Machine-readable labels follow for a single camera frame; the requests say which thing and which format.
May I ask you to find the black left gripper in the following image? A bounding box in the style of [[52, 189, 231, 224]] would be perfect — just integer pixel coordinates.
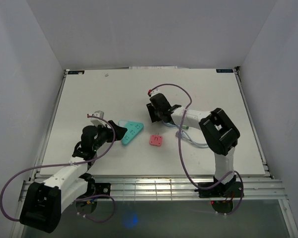
[[92, 120, 127, 152]]

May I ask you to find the teal triangular power strip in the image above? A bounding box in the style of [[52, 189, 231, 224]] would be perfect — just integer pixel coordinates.
[[118, 120, 144, 146]]

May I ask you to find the pink socket adapter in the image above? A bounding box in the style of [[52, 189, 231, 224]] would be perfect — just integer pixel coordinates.
[[149, 134, 163, 147]]

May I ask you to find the light blue power cable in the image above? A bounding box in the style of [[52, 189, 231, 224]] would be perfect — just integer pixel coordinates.
[[162, 121, 211, 149]]

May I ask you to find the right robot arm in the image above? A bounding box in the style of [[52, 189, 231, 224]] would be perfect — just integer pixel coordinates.
[[147, 90, 240, 197]]

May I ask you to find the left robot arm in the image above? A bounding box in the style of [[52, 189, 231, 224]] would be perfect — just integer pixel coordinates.
[[19, 120, 128, 233]]

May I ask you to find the right blue corner label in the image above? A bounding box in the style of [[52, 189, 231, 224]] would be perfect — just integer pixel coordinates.
[[216, 68, 234, 73]]

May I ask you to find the blue corner label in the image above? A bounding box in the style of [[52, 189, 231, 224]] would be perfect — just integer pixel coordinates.
[[68, 70, 85, 75], [216, 68, 234, 73]]

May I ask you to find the left blue corner label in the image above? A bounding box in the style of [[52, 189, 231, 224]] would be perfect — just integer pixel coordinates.
[[68, 70, 85, 75]]

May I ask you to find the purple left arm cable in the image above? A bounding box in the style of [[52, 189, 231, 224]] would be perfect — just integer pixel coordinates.
[[0, 114, 116, 223]]

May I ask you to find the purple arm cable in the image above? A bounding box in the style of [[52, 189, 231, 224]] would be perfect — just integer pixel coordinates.
[[149, 83, 245, 219], [0, 114, 116, 223]]

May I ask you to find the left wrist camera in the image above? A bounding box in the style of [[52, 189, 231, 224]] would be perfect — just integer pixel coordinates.
[[87, 111, 106, 126]]

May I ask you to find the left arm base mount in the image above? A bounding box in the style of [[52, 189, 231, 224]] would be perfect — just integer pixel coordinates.
[[78, 183, 111, 199]]

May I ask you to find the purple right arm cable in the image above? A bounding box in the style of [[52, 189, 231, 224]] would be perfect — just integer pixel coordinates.
[[149, 83, 245, 219]]

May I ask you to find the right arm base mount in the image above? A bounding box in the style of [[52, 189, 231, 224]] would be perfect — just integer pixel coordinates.
[[194, 181, 244, 198]]

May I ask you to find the aluminium front rail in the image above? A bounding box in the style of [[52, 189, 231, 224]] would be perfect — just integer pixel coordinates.
[[18, 175, 288, 202]]

